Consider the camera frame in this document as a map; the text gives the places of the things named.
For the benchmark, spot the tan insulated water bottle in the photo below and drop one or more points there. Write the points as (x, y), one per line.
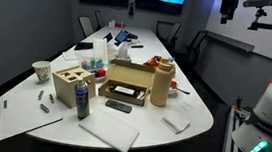
(161, 84)

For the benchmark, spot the blue spray bottle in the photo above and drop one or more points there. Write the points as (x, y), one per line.
(82, 99)

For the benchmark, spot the open cardboard box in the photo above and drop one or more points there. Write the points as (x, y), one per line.
(128, 75)

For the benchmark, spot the black labelled device in box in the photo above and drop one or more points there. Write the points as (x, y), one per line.
(133, 93)

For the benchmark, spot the orange snack bag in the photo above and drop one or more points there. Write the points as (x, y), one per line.
(154, 61)

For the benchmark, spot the dark grey remote control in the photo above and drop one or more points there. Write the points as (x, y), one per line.
(118, 106)

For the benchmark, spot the white bowl with spoon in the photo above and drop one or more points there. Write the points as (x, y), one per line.
(174, 88)

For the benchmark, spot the clear plastic container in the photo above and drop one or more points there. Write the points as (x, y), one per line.
(96, 58)

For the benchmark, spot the blue tablet on stand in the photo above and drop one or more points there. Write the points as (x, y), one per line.
(121, 37)

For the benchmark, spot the black office chair far right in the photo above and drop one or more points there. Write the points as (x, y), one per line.
(166, 32)

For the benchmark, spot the black office chair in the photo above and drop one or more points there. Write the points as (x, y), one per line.
(99, 19)
(193, 49)
(86, 25)
(166, 32)

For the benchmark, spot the white foam sheet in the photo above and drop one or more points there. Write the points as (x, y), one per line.
(108, 128)

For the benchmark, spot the folded white cloth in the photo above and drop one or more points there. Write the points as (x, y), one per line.
(174, 121)

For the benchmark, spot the black office chair far left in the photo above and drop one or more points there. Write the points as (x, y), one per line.
(99, 19)

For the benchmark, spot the wooden shape sorter box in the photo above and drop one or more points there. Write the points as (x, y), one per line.
(66, 80)

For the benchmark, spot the small grey metal piece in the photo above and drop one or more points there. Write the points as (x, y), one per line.
(51, 98)

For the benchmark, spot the white paper cup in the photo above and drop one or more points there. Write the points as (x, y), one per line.
(42, 70)

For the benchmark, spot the grey metal bar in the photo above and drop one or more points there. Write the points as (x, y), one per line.
(41, 95)

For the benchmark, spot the grey metal block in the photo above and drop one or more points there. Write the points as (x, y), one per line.
(44, 108)

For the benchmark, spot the large white board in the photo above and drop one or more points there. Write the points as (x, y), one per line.
(23, 113)

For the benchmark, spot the grey piece on board edge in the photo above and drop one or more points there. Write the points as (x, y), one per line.
(5, 104)

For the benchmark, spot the camera on tripod arm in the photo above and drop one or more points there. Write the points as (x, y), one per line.
(228, 7)

